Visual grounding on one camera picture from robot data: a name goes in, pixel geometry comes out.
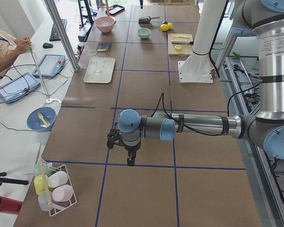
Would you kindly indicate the grey yellow cloth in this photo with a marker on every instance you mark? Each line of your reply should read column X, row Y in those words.
column 104, row 47

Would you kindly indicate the metal stick green tip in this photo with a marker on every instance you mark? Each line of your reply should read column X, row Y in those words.
column 48, row 98

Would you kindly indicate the yellow plastic fork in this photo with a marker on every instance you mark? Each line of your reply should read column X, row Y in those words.
column 41, row 117

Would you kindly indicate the clear glass on tray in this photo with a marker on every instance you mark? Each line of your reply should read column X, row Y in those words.
column 94, row 62

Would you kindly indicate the lemon half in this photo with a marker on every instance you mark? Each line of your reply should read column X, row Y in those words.
column 177, row 47

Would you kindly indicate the pale blue cup in rack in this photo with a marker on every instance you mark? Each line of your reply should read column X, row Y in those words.
column 43, row 203

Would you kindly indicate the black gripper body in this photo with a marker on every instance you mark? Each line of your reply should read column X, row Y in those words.
column 131, row 150

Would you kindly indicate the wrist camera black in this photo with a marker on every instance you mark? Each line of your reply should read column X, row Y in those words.
column 114, row 137

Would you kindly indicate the near blue teach pendant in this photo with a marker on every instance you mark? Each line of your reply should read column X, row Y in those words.
column 18, row 88

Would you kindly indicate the mint green bowl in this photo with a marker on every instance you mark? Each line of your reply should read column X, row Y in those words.
column 144, row 33

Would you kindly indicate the metal ice scoop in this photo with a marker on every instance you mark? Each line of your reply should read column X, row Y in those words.
column 147, row 19

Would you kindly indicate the black clamp tool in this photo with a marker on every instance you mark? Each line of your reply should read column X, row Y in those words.
column 10, row 180

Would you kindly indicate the red cylinder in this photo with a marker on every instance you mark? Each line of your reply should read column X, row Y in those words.
column 10, row 206

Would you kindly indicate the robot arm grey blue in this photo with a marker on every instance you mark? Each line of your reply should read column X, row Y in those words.
column 265, row 19

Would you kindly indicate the pink cup in rack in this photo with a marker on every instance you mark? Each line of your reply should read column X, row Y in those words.
column 62, row 193

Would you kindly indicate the white wire cup rack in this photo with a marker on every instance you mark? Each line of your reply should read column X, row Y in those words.
column 59, row 207

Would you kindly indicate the far blue teach pendant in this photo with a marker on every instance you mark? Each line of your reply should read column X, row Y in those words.
column 51, row 64

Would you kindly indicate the dark tray red rim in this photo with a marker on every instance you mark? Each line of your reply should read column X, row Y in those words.
column 116, row 9

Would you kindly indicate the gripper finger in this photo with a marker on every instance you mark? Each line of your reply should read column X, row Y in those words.
column 133, row 156
column 129, row 159

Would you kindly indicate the aluminium frame post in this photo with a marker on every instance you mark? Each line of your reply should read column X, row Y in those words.
column 53, row 11

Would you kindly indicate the yellow cup in rack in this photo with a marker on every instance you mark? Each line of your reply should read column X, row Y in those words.
column 39, row 184

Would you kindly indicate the white cup in rack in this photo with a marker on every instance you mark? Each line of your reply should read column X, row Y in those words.
column 57, row 179

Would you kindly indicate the blue teach pendant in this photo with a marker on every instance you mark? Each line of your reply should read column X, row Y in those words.
column 18, row 88
column 51, row 64

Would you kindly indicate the clear glass dish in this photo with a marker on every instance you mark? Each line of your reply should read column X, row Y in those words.
column 92, row 53

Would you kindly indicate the cream bear tray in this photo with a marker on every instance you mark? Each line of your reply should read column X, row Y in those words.
column 106, row 65

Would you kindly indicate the green cup in rack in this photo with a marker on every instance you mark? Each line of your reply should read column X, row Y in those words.
column 37, row 169

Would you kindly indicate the pink bowl with ice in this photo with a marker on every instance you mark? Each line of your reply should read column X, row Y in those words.
column 105, row 24

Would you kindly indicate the person in beige shirt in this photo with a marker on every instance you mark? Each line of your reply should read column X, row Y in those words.
column 10, row 49

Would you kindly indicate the wooden cutting board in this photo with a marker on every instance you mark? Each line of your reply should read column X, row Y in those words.
column 186, row 49

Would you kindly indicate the black computer mouse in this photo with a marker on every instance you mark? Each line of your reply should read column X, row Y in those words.
column 47, row 45

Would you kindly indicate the wooden rack handle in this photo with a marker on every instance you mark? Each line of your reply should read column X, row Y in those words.
column 48, row 197

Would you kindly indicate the blue bowl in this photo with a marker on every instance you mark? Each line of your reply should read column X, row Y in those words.
column 34, row 123

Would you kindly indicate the metal knife black handle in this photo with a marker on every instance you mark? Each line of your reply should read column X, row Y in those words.
column 183, row 42

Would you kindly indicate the yellow lemon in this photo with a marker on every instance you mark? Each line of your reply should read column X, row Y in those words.
column 170, row 25
column 164, row 27

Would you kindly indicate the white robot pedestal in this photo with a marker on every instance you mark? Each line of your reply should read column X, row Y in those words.
column 197, row 68

